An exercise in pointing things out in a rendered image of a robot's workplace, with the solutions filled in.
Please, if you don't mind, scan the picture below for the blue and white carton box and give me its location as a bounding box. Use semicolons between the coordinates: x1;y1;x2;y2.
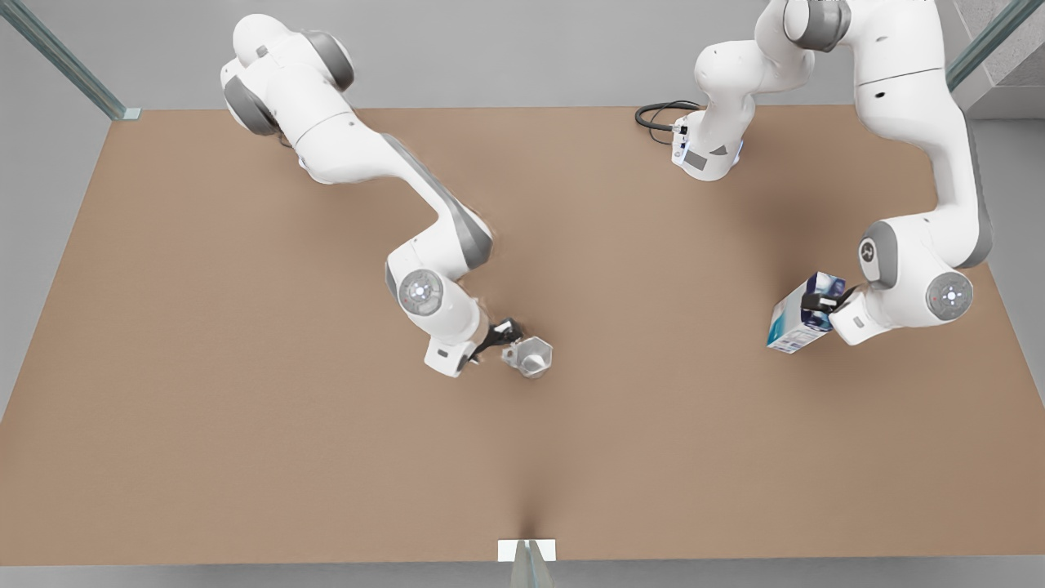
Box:
767;272;847;355

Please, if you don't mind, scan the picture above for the silver metal cup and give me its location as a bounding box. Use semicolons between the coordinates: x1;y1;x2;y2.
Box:
501;336;554;379

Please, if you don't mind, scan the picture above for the silver frame post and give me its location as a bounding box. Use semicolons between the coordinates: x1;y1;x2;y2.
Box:
498;539;557;588
946;0;1045;92
0;0;141;122

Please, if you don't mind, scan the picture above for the black cable loop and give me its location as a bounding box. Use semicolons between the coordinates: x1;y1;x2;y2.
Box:
635;100;705;146

